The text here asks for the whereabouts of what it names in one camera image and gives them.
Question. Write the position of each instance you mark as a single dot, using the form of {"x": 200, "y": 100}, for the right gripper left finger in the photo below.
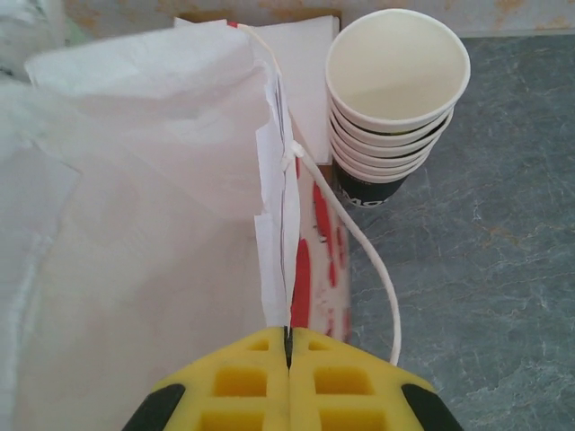
{"x": 233, "y": 386}

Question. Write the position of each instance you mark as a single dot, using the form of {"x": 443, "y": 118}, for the red and white paper bag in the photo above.
{"x": 135, "y": 179}

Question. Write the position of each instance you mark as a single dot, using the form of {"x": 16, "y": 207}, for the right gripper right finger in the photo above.
{"x": 350, "y": 386}

